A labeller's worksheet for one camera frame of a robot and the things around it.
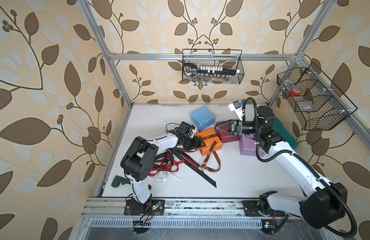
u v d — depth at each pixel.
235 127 0.60
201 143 0.84
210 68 0.80
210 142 0.91
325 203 0.39
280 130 1.01
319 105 0.73
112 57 0.93
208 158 0.86
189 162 0.91
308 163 0.85
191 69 0.84
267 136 0.56
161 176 0.85
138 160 0.49
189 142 0.81
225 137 0.92
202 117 1.06
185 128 0.76
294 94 0.82
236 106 0.61
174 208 0.75
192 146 0.83
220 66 0.96
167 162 0.89
